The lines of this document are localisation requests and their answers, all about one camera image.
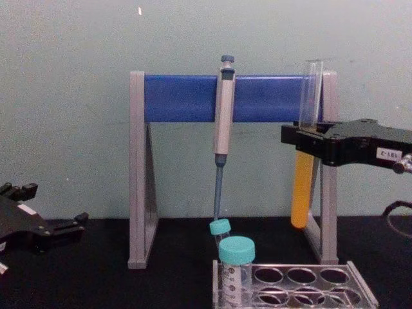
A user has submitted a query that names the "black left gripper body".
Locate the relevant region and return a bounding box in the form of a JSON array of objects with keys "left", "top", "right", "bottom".
[{"left": 0, "top": 194, "right": 55, "bottom": 256}]

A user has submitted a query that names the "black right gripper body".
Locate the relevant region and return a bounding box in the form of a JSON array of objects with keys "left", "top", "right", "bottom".
[{"left": 323, "top": 118, "right": 412, "bottom": 167}]

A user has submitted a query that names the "glass test tube orange liquid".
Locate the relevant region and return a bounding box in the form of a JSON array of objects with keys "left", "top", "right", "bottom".
[{"left": 290, "top": 59, "right": 324, "bottom": 230}]

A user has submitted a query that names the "black table cloth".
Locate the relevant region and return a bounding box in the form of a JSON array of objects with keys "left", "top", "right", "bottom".
[{"left": 0, "top": 217, "right": 412, "bottom": 309}]

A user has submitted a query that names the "grey and blue pipette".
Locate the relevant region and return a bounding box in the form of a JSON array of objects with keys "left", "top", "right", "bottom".
[{"left": 212, "top": 55, "right": 236, "bottom": 227}]

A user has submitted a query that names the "small tube with teal cap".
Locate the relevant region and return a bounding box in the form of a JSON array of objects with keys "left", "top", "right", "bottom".
[{"left": 209, "top": 220, "right": 232, "bottom": 249}]

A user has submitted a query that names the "grey stand with blue panel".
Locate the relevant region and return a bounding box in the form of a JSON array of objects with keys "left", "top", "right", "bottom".
[{"left": 127, "top": 70, "right": 339, "bottom": 270}]

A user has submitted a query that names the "large tube with teal cap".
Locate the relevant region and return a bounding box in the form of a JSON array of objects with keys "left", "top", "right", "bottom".
[{"left": 218, "top": 237, "right": 256, "bottom": 308}]

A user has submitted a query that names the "clear plastic tube rack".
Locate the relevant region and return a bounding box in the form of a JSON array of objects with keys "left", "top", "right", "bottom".
[{"left": 212, "top": 259, "right": 379, "bottom": 309}]

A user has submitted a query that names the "thin black cable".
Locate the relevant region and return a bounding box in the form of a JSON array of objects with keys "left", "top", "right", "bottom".
[{"left": 382, "top": 200, "right": 412, "bottom": 239}]

